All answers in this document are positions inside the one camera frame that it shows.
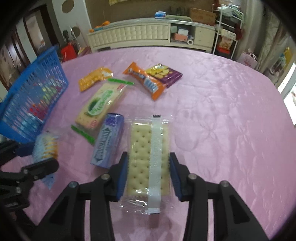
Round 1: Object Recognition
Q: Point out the red snack bag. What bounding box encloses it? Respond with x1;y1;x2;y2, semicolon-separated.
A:
218;37;234;52

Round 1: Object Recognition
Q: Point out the green cracker packet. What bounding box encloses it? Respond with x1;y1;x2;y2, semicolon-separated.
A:
71;78;135;144

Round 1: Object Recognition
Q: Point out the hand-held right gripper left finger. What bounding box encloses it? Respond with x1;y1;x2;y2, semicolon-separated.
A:
35;151;129;241

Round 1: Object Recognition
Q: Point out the purple gum packet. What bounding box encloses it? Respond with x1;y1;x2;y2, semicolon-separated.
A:
90;113;125;169

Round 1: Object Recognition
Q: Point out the pink bag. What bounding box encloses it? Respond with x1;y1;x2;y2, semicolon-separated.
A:
238;49;258;70

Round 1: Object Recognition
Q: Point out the green folded cloth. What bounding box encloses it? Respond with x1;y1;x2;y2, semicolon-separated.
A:
166;14;193;22

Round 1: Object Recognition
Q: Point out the green yellow snack packet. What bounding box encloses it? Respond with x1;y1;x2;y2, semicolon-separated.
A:
42;83;61;102

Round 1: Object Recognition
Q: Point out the white mop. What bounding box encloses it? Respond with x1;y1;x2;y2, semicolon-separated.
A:
69;25;78;50

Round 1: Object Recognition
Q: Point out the cardboard box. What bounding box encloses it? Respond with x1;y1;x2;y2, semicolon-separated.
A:
189;8;216;26

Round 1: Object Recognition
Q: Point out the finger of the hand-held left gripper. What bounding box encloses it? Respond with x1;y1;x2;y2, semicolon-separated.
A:
0;141;33;165
0;159;60;195

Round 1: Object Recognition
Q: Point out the purple chips packet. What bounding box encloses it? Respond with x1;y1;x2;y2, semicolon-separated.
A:
145;64;183;89

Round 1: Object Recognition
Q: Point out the white metal rack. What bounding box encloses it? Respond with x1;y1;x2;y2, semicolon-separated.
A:
212;4;245;60

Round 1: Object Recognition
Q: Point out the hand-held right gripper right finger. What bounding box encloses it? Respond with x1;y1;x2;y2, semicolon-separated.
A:
169;152;266;241

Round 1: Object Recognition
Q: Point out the broom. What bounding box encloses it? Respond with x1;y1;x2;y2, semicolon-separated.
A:
77;46;92;56

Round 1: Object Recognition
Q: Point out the orange snack bar packet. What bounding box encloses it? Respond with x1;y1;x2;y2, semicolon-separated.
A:
122;62;167;101

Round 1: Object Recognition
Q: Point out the white TV cabinet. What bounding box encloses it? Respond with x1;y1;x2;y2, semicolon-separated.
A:
87;17;217;54

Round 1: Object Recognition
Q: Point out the blue plastic basket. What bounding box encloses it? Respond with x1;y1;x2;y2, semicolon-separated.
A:
0;45;69;144

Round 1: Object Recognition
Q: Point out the clear cracker packet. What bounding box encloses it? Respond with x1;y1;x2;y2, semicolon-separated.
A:
119;113;174;216

